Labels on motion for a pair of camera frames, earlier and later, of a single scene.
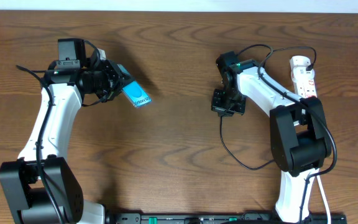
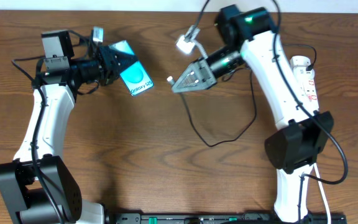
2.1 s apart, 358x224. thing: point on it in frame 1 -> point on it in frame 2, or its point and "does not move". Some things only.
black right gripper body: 228,102 -> 224,61
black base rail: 219,218 does not move
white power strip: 305,89 does not move
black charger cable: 316,56 -> 173,83
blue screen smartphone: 138,95 -> 135,78
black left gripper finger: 124,76 -> 123,60
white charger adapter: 299,64 does not move
